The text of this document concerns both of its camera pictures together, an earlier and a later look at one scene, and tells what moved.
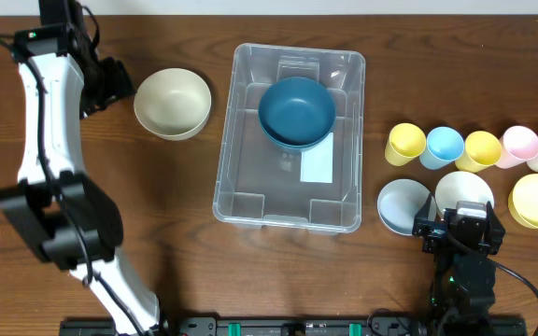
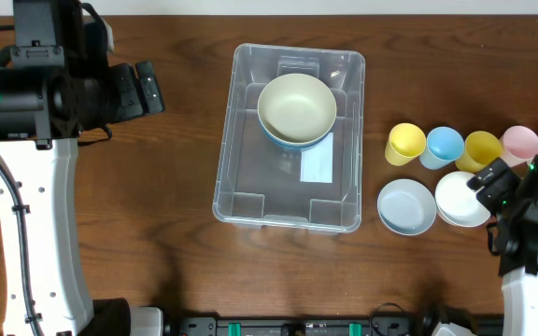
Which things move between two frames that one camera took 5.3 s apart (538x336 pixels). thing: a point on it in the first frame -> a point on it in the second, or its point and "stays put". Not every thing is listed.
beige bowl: x=173 y=104 -> x=297 y=107
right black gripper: x=431 y=228 -> x=494 y=184
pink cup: x=519 y=145 stays put
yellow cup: x=482 y=150 stays put
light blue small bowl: x=399 y=202 stays put
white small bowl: x=461 y=186 stays put
